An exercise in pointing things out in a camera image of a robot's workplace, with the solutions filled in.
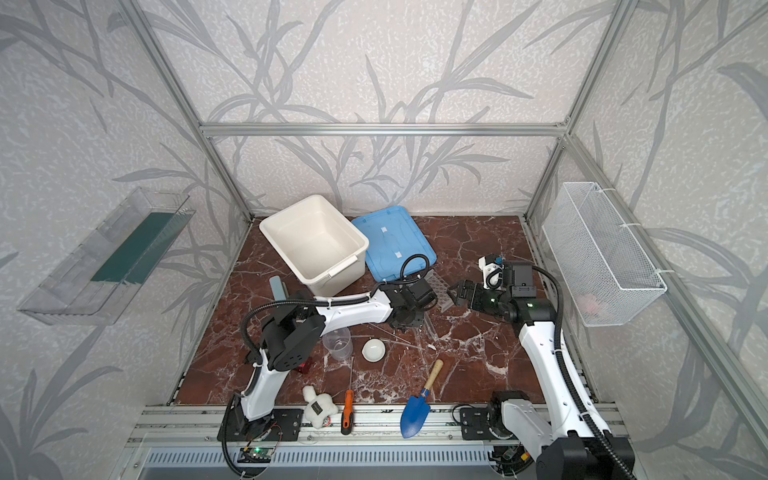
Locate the blue plastic bin lid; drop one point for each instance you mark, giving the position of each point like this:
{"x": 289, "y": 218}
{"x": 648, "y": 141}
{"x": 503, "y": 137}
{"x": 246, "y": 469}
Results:
{"x": 393, "y": 237}

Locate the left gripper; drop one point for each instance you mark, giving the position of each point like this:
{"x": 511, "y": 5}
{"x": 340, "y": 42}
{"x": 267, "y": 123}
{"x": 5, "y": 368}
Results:
{"x": 409, "y": 312}

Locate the aluminium frame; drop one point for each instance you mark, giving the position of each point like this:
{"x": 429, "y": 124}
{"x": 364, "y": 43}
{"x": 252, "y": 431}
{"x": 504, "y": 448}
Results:
{"x": 742, "y": 391}

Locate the grey-blue flat tool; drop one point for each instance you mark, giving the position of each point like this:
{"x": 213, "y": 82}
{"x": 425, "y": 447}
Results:
{"x": 278, "y": 288}

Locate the blue garden trowel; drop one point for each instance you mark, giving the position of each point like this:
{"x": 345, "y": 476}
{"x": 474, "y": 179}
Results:
{"x": 417, "y": 408}

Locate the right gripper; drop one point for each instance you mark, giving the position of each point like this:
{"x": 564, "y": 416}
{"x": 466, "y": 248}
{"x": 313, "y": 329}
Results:
{"x": 474, "y": 297}

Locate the small white bowl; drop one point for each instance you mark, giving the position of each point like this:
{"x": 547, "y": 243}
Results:
{"x": 374, "y": 350}

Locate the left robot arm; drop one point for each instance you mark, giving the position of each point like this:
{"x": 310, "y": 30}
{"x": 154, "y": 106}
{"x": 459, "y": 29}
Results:
{"x": 282, "y": 334}

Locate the red small object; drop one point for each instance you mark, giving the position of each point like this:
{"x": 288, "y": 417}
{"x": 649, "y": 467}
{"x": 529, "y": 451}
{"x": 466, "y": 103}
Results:
{"x": 305, "y": 367}

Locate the green circuit board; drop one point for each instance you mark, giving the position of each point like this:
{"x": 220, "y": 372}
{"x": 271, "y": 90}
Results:
{"x": 255, "y": 455}

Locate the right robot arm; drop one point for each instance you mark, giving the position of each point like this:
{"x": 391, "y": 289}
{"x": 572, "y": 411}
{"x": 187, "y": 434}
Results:
{"x": 574, "y": 442}

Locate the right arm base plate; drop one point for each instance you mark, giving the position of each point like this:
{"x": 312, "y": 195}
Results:
{"x": 474, "y": 423}

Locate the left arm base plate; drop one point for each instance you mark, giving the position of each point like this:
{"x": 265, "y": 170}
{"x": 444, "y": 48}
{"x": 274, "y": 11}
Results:
{"x": 282, "y": 424}

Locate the pink object in basket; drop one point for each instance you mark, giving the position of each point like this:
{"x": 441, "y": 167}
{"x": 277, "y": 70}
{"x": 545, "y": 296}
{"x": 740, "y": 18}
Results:
{"x": 589, "y": 305}

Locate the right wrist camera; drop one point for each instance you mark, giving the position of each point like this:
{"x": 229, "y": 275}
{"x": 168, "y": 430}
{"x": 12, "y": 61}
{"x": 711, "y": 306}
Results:
{"x": 491, "y": 267}

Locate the glass stirring rod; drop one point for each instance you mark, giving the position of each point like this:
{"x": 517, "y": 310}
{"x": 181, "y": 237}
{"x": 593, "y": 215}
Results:
{"x": 387, "y": 336}

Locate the orange handled screwdriver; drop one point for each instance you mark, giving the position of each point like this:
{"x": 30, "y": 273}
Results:
{"x": 347, "y": 418}

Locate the white plastic bin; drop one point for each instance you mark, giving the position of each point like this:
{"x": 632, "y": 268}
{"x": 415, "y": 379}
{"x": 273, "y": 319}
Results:
{"x": 323, "y": 249}

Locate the clear acrylic test tube rack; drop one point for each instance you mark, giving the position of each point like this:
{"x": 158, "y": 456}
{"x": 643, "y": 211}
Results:
{"x": 440, "y": 288}

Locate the white wire basket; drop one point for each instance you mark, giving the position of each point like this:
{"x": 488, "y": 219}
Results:
{"x": 598, "y": 253}

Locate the clear wall shelf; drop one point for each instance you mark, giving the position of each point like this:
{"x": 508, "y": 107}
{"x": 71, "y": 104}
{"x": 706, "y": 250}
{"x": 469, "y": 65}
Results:
{"x": 95, "y": 283}

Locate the clear measuring cup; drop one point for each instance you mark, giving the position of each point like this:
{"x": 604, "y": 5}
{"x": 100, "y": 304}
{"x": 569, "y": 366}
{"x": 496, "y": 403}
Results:
{"x": 339, "y": 344}

